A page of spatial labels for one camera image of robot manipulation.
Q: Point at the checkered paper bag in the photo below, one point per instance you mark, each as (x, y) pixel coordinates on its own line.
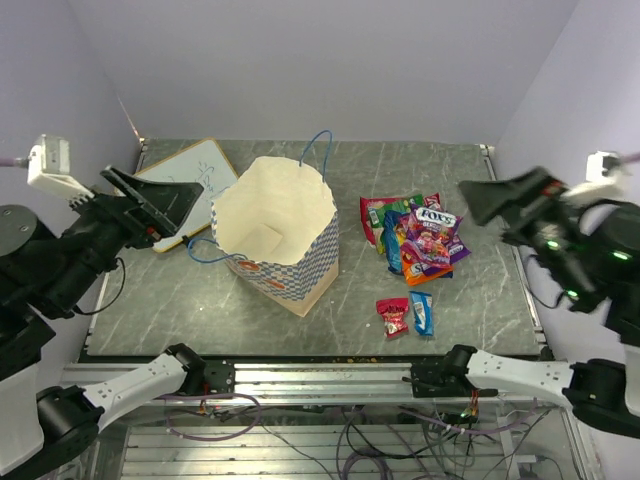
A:
(277, 228)

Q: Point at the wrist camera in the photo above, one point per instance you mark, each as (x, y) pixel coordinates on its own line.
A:
(49, 170)
(606, 178)

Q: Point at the blue Slendy snack bag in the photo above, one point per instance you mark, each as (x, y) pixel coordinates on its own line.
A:
(392, 238)

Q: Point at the green snack bag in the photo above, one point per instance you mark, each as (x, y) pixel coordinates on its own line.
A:
(377, 210)

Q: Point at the red snack bag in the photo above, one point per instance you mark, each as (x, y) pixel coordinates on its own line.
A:
(373, 235)

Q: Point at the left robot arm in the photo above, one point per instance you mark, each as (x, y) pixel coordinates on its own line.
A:
(43, 277)

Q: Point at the small whiteboard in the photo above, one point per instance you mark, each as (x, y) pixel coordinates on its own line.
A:
(204, 163)

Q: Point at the aluminium rail frame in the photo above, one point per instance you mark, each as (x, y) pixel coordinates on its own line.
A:
(339, 421)

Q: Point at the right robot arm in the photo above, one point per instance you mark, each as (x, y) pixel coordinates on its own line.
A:
(587, 238)

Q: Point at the purple Fox's berries bag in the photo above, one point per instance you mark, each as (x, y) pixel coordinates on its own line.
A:
(428, 233)

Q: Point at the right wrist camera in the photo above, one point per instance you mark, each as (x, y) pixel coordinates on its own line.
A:
(606, 178)

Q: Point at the purple snack packet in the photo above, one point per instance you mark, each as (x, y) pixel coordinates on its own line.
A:
(457, 247)

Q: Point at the blue M&M's packet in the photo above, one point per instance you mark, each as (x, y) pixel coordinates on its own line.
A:
(421, 304)

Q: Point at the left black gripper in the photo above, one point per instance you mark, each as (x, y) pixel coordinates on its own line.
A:
(152, 209)

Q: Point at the red candy packet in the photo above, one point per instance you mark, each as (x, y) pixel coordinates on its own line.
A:
(392, 312)

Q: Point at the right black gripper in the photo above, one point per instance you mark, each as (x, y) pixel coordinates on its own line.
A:
(519, 200)

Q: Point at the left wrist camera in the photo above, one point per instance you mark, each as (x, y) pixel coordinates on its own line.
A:
(49, 170)

